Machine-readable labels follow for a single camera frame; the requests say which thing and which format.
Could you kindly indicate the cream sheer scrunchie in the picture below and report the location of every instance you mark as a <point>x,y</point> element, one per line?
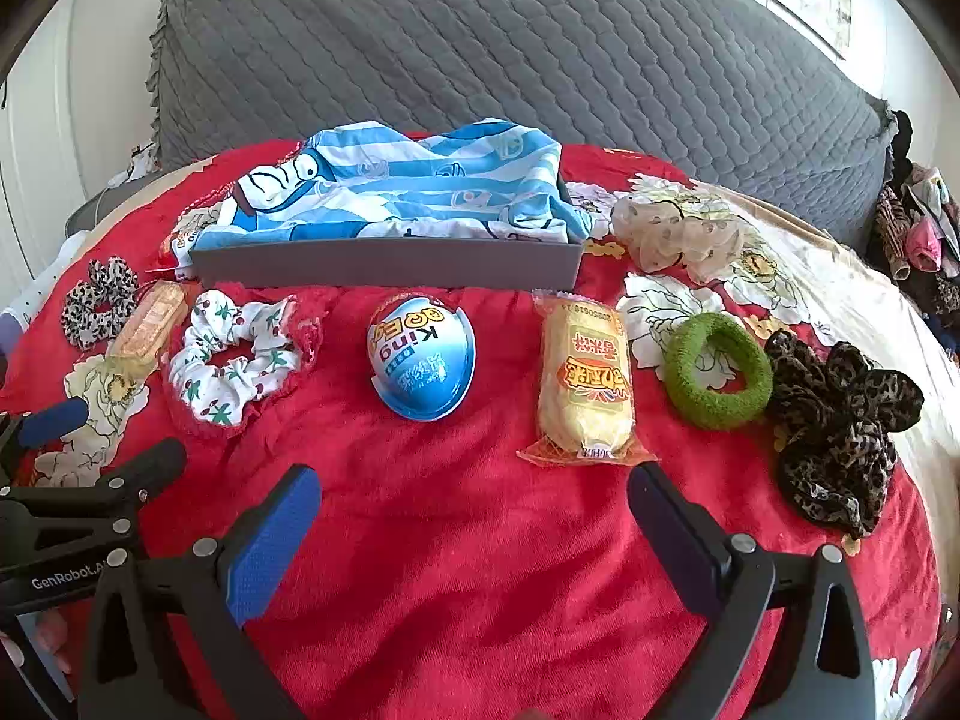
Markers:
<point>660,236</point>

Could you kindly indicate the green fuzzy scrunchie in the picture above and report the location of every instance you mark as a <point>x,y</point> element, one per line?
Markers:
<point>750,390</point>

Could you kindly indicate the dark brown leopard scrunchie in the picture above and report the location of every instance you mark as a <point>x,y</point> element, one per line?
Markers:
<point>832,450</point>

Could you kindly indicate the blue striped cartoon cloth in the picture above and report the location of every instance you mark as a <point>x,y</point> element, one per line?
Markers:
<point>390,187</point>

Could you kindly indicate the white cherry print scrunchie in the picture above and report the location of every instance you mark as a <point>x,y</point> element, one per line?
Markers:
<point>202,390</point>

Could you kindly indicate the orange snack packet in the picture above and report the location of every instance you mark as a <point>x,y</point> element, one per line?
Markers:
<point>150,322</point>

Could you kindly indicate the blue toy egg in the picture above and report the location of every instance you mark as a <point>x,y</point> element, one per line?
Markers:
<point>420,360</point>

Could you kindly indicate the red white snack packet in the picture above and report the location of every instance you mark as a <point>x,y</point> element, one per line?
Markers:
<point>180,244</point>

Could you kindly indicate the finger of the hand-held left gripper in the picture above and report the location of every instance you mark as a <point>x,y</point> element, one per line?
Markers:
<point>52,420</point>
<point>142,465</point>

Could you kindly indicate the red floral blanket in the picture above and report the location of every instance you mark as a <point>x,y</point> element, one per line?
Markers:
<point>450,540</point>

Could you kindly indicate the pile of clothes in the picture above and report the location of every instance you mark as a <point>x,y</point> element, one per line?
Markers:
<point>915,240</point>

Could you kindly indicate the grey storage box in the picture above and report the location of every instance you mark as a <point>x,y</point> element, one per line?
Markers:
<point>375,266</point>

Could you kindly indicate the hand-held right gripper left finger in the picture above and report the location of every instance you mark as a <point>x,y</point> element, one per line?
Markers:
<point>270,547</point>

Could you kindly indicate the white dotted cloth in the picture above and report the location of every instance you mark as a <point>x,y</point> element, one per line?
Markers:
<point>30,292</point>

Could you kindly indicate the yellow cake packet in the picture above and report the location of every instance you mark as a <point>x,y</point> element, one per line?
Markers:
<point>585,390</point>

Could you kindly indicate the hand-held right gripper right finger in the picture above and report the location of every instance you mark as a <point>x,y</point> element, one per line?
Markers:
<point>675,532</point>

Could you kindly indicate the person's left hand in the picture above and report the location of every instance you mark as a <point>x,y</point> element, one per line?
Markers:
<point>54,637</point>

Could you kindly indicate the grey chair seat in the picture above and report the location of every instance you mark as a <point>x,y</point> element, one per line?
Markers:
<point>90,214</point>

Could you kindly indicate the grey quilted cover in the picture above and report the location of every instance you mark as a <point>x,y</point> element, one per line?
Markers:
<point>487,37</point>

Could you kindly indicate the black white leopard scrunchie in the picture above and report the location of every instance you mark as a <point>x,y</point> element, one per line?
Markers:
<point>90,315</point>

